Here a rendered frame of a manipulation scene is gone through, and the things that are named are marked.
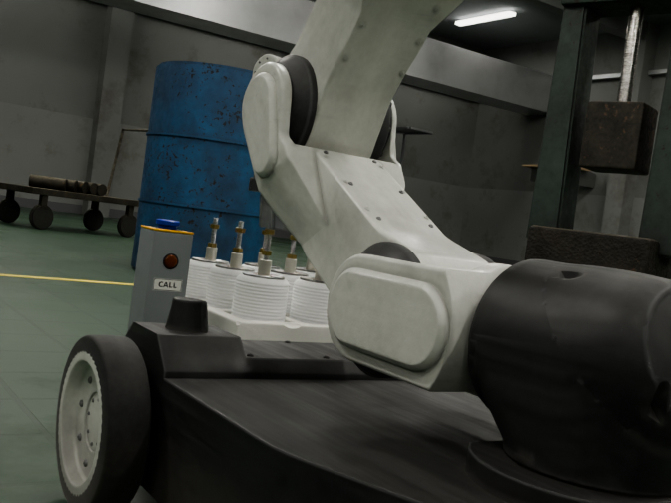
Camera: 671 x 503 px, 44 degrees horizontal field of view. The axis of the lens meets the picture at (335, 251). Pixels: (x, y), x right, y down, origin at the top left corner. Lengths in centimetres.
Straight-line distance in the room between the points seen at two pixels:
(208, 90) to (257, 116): 285
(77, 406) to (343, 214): 40
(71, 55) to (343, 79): 1080
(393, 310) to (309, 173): 28
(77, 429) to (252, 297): 47
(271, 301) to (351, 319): 60
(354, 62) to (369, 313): 35
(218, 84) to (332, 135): 287
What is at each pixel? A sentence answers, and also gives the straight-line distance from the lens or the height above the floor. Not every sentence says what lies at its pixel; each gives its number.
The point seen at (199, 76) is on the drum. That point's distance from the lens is 394.
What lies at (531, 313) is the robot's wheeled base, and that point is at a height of 31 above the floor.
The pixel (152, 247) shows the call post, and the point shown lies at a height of 28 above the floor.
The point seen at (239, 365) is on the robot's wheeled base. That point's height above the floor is 18.
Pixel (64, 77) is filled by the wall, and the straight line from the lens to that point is 1174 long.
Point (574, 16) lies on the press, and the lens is 568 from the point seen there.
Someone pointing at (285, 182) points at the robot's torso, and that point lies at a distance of 102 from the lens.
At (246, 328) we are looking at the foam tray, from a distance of 138.
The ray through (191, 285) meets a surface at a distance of 165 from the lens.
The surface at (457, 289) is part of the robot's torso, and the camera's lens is 75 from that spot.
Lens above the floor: 37
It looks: 2 degrees down
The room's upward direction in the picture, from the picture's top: 8 degrees clockwise
